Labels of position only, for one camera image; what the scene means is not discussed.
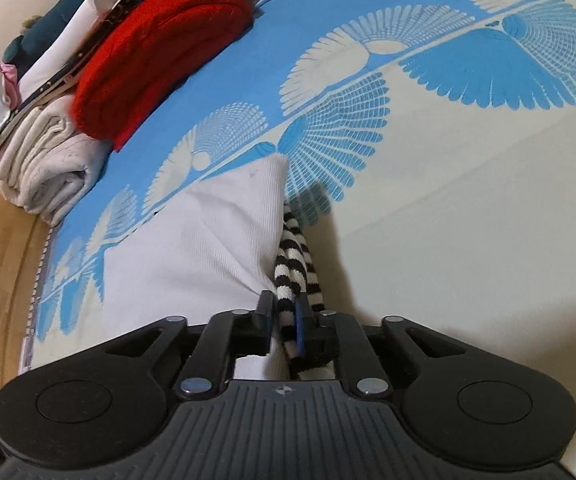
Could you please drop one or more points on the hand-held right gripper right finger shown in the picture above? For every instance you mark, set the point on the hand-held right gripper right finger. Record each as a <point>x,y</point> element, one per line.
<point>300,331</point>

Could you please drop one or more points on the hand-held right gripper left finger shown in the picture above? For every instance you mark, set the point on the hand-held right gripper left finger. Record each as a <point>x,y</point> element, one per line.
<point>267,327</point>

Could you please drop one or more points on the black white striped hooded top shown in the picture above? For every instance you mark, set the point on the black white striped hooded top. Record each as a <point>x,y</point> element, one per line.
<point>207,240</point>

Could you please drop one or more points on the blue white patterned blanket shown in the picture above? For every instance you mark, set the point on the blue white patterned blanket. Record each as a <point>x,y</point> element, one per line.
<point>443,170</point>

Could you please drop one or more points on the folded cream white cloth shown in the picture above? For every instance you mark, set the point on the folded cream white cloth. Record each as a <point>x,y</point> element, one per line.
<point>50,170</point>

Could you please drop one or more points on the folded red knit sweater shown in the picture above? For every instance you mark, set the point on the folded red knit sweater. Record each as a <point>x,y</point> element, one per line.
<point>162,55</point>

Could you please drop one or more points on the navy trimmed garment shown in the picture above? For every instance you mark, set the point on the navy trimmed garment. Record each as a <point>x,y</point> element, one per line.
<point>42,92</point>

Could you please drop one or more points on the pink cloth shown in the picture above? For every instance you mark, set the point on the pink cloth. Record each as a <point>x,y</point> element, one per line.
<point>5,82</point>

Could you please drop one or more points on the folded white garment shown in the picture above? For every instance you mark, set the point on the folded white garment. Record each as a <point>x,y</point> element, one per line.
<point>67,45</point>

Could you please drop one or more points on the dark teal garment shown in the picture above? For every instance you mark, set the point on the dark teal garment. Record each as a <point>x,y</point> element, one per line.
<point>67,5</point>

